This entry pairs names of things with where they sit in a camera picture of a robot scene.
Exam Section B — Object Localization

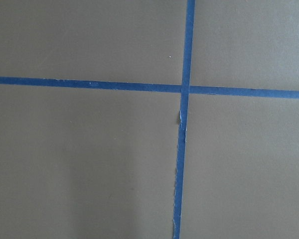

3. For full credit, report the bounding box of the blue tape line lengthwise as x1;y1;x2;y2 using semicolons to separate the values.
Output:
173;0;195;239

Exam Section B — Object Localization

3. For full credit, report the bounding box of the blue tape line crosswise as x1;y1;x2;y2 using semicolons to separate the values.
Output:
0;77;299;99

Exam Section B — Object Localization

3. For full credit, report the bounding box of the brown paper table cover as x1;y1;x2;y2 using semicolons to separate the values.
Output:
0;0;299;239

